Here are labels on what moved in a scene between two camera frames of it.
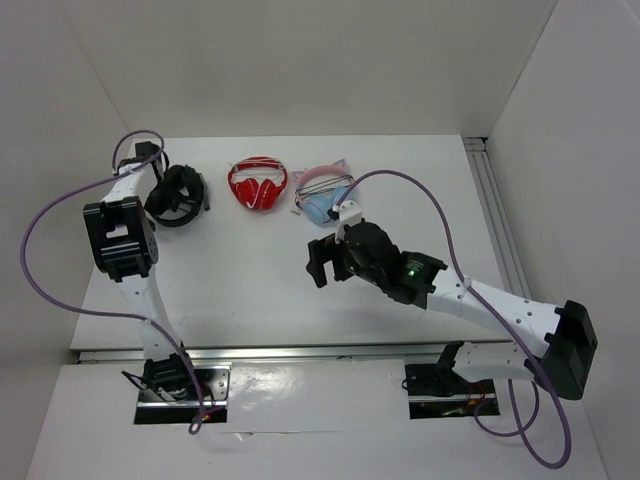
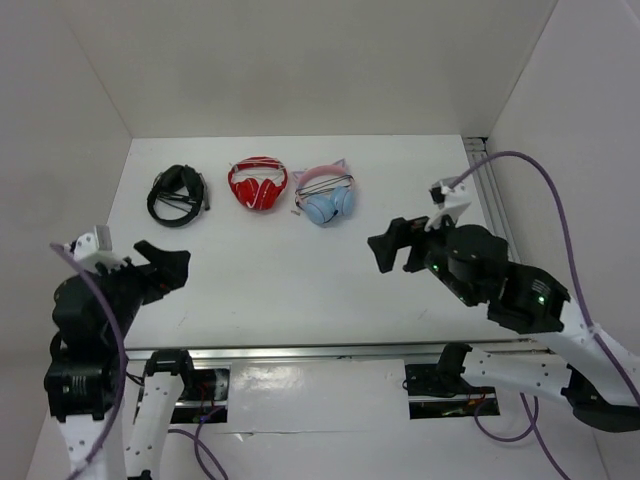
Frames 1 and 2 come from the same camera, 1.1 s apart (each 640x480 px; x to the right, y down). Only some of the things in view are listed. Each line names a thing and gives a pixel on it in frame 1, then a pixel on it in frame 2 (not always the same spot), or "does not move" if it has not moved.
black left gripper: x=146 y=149 → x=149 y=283
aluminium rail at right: x=496 y=217 does not move
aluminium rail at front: x=301 y=353 does not move
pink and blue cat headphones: x=319 y=189 does not move
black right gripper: x=321 y=251 → x=400 y=232
